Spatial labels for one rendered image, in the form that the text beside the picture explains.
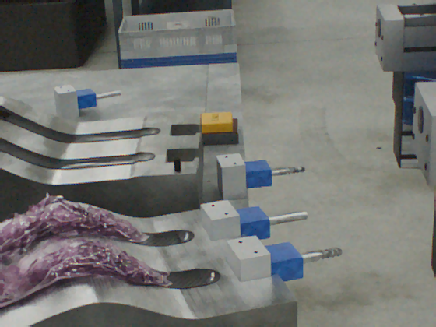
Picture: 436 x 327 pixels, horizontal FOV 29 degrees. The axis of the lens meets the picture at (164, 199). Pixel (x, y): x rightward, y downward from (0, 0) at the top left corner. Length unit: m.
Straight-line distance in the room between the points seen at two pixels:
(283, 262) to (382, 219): 2.12
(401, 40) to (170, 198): 0.55
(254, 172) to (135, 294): 0.44
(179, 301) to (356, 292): 1.74
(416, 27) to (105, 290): 0.84
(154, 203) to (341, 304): 1.45
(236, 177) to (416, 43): 0.43
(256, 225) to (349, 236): 1.90
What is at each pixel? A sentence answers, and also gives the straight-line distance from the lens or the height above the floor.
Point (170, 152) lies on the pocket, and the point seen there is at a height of 0.88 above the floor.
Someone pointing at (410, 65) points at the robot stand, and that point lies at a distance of 1.53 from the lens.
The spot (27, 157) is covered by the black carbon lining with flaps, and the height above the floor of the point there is 0.90.
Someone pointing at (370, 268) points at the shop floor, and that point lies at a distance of 2.76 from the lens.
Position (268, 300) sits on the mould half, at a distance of 0.91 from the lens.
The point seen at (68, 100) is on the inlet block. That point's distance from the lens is 1.70.
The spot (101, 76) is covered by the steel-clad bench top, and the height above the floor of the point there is 0.80.
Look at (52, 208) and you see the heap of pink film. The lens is 1.00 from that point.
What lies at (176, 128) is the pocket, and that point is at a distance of 1.34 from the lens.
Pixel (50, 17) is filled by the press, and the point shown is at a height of 0.31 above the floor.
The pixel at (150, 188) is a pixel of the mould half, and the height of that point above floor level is 0.87.
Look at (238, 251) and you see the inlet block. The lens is 0.96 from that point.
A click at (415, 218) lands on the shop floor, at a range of 3.10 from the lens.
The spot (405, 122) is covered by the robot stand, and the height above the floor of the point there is 0.82.
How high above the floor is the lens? 1.33
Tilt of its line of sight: 24 degrees down
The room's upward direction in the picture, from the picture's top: 5 degrees counter-clockwise
